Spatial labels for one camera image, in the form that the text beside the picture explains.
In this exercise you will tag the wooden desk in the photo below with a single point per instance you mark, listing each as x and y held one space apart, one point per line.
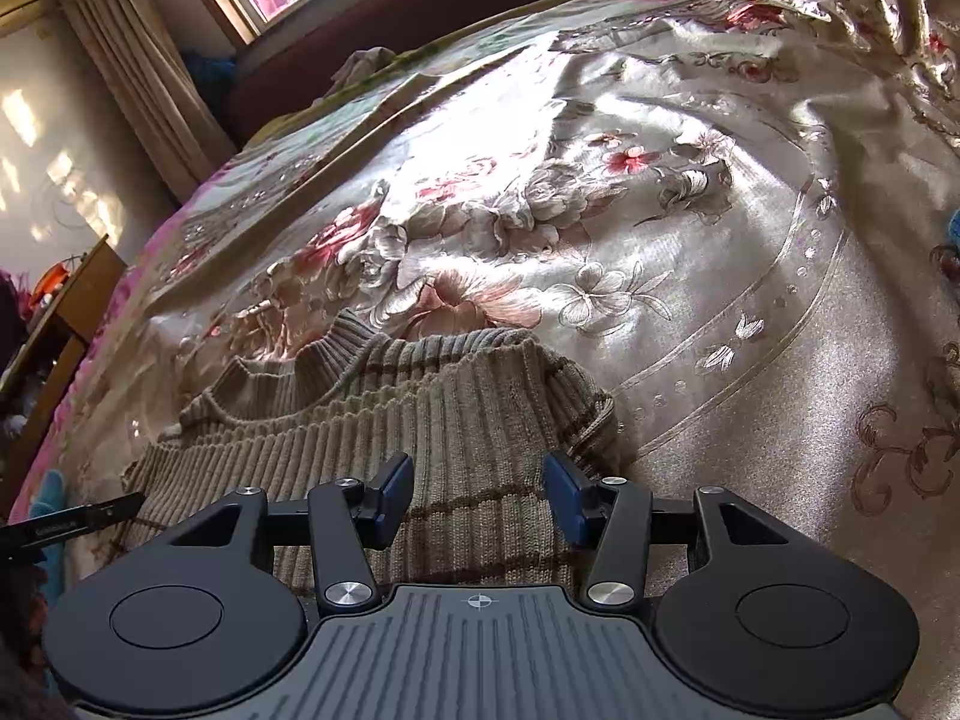
82 292

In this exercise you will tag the blue knit garment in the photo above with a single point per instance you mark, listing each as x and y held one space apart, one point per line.
954 229

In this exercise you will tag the person's left forearm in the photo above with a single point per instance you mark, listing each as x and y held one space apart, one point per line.
19 675

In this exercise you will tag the beige striped knit sweater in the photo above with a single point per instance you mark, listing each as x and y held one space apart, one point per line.
465 420

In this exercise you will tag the dark red sofa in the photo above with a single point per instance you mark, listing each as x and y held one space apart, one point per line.
390 22

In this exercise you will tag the blue plastic bag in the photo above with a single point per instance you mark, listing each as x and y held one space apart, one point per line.
208 69

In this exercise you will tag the orange item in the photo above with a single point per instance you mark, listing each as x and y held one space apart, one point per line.
52 279

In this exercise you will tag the white crumpled cloth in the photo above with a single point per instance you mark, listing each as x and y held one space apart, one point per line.
361 64

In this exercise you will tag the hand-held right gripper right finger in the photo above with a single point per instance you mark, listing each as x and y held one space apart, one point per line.
564 499

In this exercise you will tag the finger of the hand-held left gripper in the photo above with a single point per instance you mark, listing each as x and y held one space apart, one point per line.
109 510

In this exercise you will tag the beige curtain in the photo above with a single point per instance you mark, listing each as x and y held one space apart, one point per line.
142 67

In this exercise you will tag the floral satin bedspread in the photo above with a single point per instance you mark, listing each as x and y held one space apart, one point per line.
675 240

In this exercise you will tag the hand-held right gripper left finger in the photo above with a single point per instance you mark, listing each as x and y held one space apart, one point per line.
394 499

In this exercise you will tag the teal cloth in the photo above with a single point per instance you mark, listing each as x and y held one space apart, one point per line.
51 499

